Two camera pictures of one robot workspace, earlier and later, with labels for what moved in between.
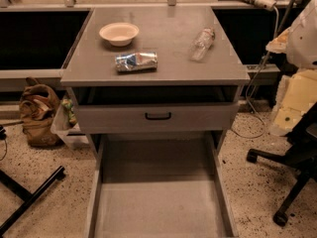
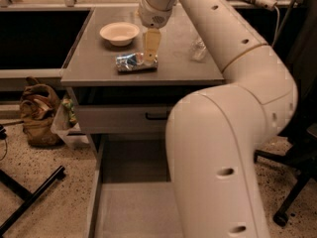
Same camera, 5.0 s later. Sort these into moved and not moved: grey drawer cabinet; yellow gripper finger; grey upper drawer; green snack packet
Moved: yellow gripper finger
Not moved: grey upper drawer; grey drawer cabinet; green snack packet
